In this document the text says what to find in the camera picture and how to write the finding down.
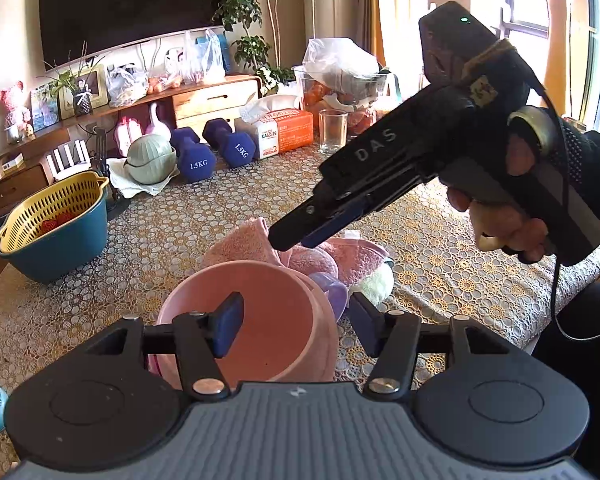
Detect tall potted tree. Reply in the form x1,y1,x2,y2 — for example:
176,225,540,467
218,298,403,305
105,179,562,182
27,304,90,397
214,0,302,82

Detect pale photo frame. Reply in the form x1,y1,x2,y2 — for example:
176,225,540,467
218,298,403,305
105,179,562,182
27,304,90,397
59,63,109,120

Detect bag of orange fruit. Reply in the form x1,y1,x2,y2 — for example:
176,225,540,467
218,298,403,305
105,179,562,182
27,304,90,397
147,73,184,96

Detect blue box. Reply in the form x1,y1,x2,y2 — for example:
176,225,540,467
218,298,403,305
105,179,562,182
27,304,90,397
194,29,231,74

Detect clear plastic bags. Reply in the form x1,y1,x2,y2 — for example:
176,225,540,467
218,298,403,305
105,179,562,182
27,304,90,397
179,29,227,86

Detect yellow curtain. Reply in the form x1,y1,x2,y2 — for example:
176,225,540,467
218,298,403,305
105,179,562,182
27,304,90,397
354,0,432,67

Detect white slatted chair back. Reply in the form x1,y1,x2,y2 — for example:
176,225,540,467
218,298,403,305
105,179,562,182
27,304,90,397
46,140,92,181

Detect white flowering plant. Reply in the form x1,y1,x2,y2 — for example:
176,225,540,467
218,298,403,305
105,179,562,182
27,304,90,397
256,65,296,97

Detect person's right hand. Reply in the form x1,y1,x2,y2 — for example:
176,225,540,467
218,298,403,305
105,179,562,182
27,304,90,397
446,186,557,265

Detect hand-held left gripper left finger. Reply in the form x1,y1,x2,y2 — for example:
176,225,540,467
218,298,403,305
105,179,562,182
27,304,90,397
86,291,246,402

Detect unframed photo picture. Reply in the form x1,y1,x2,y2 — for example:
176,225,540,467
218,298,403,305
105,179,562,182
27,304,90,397
29,84,61,133

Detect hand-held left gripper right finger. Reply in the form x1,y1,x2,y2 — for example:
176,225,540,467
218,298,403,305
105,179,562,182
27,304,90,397
348,291,512,402

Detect pale yellow sponge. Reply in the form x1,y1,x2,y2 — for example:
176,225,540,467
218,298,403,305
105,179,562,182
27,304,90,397
352,262,394,307

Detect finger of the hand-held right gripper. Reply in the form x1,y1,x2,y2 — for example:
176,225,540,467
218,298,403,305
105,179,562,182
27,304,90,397
268,186,372,253
299,198,372,249

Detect black metal stand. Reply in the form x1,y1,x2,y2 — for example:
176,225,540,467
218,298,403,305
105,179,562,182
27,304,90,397
92,127,126,211

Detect red fruit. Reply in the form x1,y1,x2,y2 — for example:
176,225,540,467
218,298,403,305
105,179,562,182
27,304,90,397
39,211,77,234

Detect wooden television cabinet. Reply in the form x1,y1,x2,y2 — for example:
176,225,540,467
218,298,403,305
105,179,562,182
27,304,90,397
0,73,261,227

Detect green ceramic pot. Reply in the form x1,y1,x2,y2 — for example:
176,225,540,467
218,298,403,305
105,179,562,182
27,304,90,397
126,132,178,185

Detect blue dumbbell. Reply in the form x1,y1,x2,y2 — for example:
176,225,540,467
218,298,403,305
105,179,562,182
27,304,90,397
202,118,257,169
169,127,217,184

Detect twig plant in dark vase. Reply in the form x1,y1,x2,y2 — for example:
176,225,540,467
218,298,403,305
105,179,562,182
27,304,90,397
42,42,114,117

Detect clear glass cup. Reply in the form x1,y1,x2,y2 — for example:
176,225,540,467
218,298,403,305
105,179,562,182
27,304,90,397
318,108,350,155

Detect pink plastic bowl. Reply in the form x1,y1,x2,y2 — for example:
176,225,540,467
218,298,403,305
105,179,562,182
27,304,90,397
147,261,339,386

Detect purple cup with handle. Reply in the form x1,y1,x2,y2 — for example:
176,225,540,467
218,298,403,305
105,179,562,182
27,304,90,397
307,272,351,324

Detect yellow colander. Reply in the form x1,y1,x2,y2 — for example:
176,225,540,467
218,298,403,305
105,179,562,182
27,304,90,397
0,170,110,254

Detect pink flamingo figure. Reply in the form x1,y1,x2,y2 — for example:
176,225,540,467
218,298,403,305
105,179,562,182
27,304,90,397
144,102,172,137

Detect pink plush bear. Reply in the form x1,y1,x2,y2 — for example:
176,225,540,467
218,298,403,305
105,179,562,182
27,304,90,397
0,80,34,132

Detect orange and white tissue box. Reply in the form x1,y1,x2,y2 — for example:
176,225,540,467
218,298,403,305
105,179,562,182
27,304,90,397
234,94,315,160

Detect pink towel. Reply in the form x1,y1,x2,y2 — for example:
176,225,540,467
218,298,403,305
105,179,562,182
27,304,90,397
202,217,389,292

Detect black cable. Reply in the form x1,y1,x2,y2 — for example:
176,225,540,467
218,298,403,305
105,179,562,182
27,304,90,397
527,72,600,342

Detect white cloth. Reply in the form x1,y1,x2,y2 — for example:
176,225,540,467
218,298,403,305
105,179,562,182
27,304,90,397
104,157,181,199

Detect black television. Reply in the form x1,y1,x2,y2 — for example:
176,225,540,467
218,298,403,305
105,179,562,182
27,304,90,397
38,0,229,72

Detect plastic bag with groceries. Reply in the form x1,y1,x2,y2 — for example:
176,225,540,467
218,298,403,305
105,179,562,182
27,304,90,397
104,62,150,109

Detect tall orange giraffe figure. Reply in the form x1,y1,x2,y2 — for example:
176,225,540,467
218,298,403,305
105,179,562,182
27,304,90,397
520,0,577,120

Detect bag-covered fruit container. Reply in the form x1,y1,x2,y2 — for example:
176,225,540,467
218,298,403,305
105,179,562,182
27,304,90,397
302,37,399,137

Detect teal and yellow colander basket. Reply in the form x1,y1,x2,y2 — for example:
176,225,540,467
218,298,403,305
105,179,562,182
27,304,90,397
0,189,110,284

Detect person's dark clothing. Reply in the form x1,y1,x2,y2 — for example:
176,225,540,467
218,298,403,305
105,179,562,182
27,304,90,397
529,279,600,463

